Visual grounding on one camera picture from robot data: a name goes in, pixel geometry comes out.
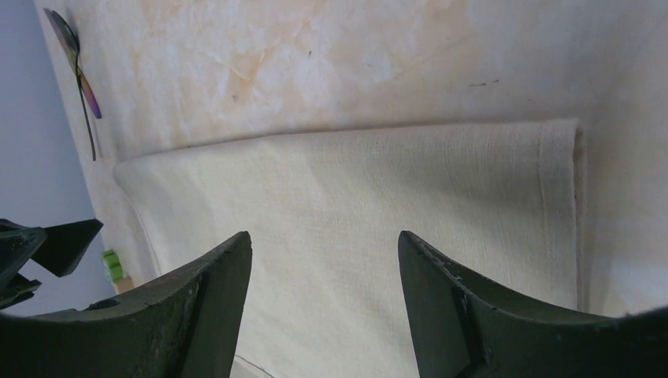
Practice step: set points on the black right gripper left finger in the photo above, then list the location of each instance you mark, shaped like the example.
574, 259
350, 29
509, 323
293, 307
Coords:
185, 323

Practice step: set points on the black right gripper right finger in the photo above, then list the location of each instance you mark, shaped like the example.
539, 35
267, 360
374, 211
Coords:
463, 324

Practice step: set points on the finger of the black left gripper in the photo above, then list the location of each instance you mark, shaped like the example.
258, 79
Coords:
65, 245
18, 245

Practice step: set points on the cream cloth napkin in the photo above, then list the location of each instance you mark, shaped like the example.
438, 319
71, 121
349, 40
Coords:
324, 212

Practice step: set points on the green white small package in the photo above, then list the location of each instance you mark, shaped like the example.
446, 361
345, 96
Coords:
112, 265

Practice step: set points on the small tan block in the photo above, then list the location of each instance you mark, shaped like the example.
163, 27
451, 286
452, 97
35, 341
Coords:
123, 285

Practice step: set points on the iridescent purple knife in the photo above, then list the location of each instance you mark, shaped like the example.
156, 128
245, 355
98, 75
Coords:
70, 44

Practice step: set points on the black spoon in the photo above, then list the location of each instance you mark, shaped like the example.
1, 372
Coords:
87, 118

